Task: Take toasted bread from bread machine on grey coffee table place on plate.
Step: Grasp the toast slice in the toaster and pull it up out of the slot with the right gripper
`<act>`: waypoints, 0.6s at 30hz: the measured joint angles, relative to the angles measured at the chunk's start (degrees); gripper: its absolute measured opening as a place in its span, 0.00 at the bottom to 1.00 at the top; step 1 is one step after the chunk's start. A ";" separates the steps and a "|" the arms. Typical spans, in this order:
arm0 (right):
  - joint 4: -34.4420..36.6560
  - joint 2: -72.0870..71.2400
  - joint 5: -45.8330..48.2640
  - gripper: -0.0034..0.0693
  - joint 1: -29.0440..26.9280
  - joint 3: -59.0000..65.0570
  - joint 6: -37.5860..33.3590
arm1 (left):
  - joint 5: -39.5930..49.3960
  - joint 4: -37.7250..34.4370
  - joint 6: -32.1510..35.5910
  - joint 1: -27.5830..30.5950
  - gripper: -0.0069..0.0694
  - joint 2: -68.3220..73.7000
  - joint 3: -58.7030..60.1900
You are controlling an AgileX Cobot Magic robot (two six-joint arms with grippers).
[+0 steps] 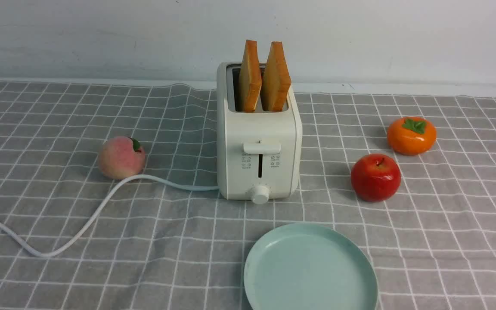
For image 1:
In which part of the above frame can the toast slice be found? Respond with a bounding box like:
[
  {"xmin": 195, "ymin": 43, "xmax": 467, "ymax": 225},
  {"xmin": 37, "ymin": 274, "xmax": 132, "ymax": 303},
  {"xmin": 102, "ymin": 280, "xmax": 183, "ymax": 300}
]
[
  {"xmin": 236, "ymin": 40, "xmax": 262, "ymax": 112},
  {"xmin": 260, "ymin": 41, "xmax": 291, "ymax": 112}
]

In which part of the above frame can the white two-slot toaster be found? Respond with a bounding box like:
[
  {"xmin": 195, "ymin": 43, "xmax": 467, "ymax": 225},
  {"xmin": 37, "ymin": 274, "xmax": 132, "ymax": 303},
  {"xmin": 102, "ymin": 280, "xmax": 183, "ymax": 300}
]
[{"xmin": 216, "ymin": 62, "xmax": 302, "ymax": 204}]

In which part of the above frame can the light green plate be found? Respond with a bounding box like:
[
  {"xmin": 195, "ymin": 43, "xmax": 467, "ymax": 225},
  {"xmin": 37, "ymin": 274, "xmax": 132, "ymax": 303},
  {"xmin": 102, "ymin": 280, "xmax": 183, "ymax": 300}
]
[{"xmin": 243, "ymin": 223, "xmax": 378, "ymax": 310}]

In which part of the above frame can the pink peach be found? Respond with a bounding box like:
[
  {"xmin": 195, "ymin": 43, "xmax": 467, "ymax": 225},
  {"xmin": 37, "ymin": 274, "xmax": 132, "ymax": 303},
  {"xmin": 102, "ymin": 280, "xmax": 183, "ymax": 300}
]
[{"xmin": 98, "ymin": 136, "xmax": 146, "ymax": 180}]

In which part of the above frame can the red apple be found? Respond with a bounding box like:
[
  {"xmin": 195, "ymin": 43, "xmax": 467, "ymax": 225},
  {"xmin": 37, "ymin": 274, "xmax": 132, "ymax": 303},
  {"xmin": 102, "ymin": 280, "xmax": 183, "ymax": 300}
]
[{"xmin": 350, "ymin": 153, "xmax": 402, "ymax": 202}]

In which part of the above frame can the orange persimmon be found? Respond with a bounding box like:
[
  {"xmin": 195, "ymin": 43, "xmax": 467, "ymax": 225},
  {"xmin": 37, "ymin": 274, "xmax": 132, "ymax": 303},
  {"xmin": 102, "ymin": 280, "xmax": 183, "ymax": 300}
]
[{"xmin": 387, "ymin": 117, "xmax": 437, "ymax": 156}]

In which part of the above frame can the grey checked tablecloth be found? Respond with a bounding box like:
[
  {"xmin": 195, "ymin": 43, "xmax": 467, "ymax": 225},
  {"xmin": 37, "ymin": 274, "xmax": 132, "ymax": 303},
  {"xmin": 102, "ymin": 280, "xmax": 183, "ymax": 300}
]
[{"xmin": 0, "ymin": 81, "xmax": 496, "ymax": 310}]

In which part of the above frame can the white toaster power cable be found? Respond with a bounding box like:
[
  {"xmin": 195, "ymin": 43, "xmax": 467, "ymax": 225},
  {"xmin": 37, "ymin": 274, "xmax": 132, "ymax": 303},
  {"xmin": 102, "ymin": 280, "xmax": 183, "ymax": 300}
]
[{"xmin": 0, "ymin": 174, "xmax": 220, "ymax": 258}]

